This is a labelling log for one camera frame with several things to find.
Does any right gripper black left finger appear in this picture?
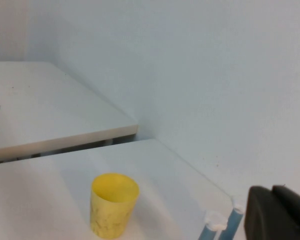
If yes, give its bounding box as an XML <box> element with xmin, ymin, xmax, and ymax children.
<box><xmin>243</xmin><ymin>184</ymin><xmax>300</xmax><ymax>240</ymax></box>

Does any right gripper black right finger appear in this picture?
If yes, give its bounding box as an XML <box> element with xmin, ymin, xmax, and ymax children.
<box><xmin>271</xmin><ymin>184</ymin><xmax>300</xmax><ymax>240</ymax></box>

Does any yellow plastic cup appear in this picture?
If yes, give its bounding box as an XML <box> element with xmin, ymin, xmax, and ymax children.
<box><xmin>89</xmin><ymin>172</ymin><xmax>140</xmax><ymax>238</ymax></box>

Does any white side table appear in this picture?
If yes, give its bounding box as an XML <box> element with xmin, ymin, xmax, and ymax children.
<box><xmin>0</xmin><ymin>61</ymin><xmax>139</xmax><ymax>165</ymax></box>

